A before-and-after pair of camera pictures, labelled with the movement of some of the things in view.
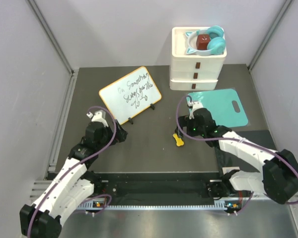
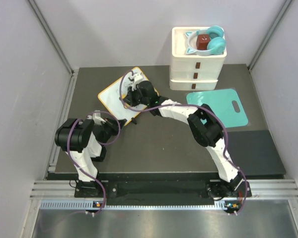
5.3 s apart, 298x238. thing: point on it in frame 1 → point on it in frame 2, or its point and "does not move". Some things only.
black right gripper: [185, 121] → [129, 98]
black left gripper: [120, 134] → [113, 124]
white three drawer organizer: [192, 72] does not move
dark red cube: [202, 40] does not move
